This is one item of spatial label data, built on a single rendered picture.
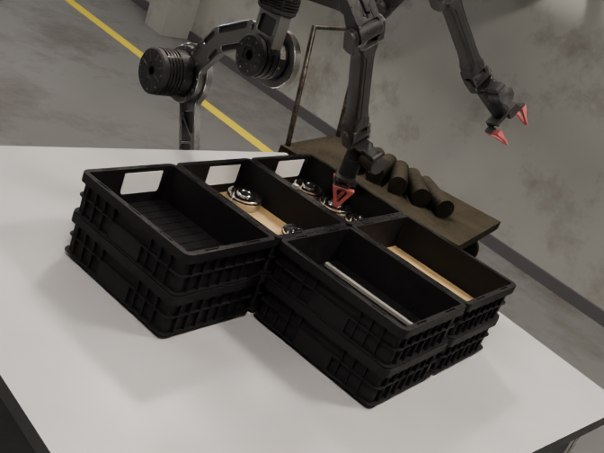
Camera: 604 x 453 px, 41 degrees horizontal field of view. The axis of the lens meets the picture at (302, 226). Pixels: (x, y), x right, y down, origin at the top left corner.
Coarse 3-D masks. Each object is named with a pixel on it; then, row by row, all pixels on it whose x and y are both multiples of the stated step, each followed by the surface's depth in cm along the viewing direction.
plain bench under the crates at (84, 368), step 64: (0, 192) 215; (64, 192) 228; (0, 256) 189; (64, 256) 198; (0, 320) 168; (64, 320) 175; (128, 320) 183; (256, 320) 203; (0, 384) 153; (64, 384) 157; (128, 384) 164; (192, 384) 171; (256, 384) 179; (320, 384) 187; (448, 384) 207; (512, 384) 219; (576, 384) 232; (64, 448) 142; (128, 448) 148; (192, 448) 154; (256, 448) 160; (320, 448) 167; (384, 448) 174; (448, 448) 182; (512, 448) 191
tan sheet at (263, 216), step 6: (222, 192) 233; (258, 210) 231; (264, 210) 232; (252, 216) 226; (258, 216) 227; (264, 216) 229; (270, 216) 230; (264, 222) 225; (270, 222) 226; (276, 222) 228; (282, 222) 229; (270, 228) 222; (276, 228) 224
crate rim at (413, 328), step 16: (288, 240) 195; (368, 240) 213; (288, 256) 193; (304, 256) 190; (320, 272) 187; (416, 272) 205; (336, 288) 185; (352, 304) 183; (368, 304) 180; (464, 304) 198; (384, 320) 178; (432, 320) 184; (448, 320) 192; (400, 336) 176
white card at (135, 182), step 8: (128, 176) 201; (136, 176) 204; (144, 176) 206; (152, 176) 208; (160, 176) 210; (128, 184) 203; (136, 184) 205; (144, 184) 207; (152, 184) 210; (120, 192) 202; (128, 192) 204; (136, 192) 207
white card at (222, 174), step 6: (210, 168) 224; (216, 168) 226; (222, 168) 228; (228, 168) 230; (234, 168) 232; (210, 174) 225; (216, 174) 227; (222, 174) 229; (228, 174) 231; (234, 174) 233; (210, 180) 227; (216, 180) 228; (222, 180) 231; (228, 180) 233; (234, 180) 235
